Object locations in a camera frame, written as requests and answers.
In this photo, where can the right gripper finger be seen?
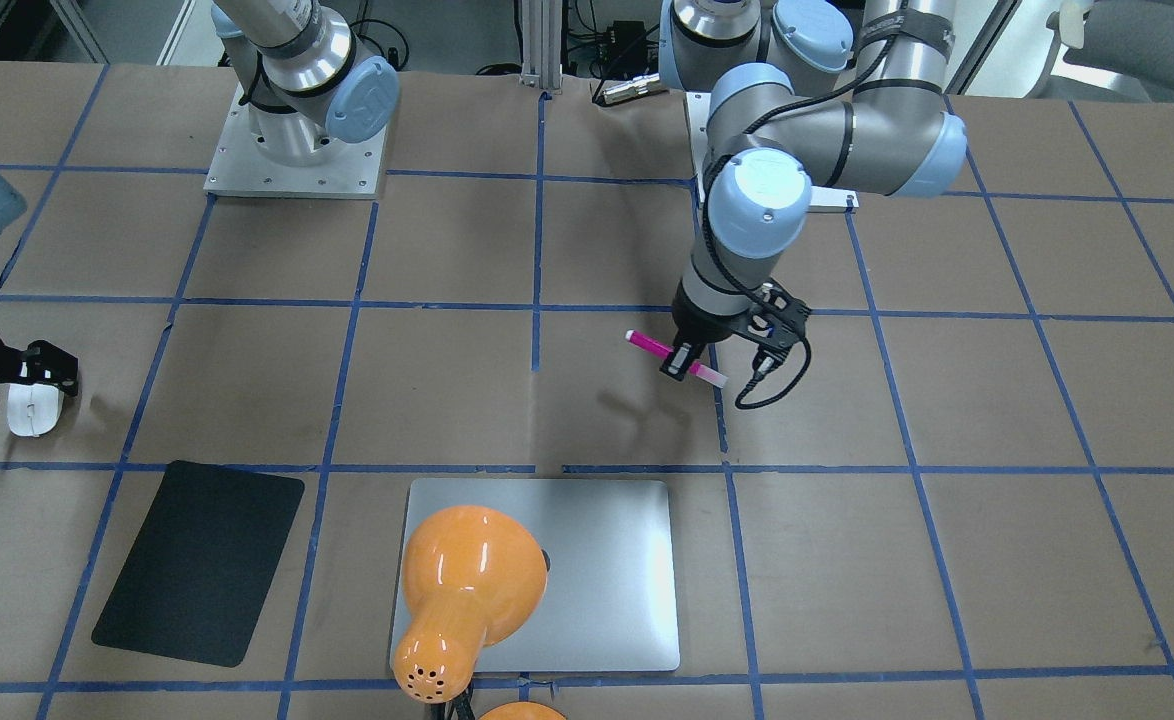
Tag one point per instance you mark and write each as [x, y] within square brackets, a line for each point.
[45, 364]

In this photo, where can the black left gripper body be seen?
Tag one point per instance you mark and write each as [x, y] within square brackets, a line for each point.
[694, 326]

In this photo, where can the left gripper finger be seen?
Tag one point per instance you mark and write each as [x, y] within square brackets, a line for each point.
[679, 361]

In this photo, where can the pink highlighter pen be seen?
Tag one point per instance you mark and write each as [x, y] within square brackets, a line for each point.
[658, 349]

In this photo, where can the white computer mouse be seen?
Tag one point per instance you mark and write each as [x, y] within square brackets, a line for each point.
[32, 411]

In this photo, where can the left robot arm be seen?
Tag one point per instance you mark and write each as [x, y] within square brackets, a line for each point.
[798, 99]

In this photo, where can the black mousepad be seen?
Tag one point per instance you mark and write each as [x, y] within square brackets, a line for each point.
[194, 583]

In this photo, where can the silver closed laptop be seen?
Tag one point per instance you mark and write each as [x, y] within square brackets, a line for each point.
[611, 602]

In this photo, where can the orange desk lamp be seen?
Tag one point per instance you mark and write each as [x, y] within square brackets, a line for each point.
[471, 576]

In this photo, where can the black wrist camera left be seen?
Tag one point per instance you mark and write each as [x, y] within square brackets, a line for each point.
[778, 319]

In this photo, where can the aluminium frame post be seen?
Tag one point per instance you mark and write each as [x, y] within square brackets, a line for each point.
[541, 27]

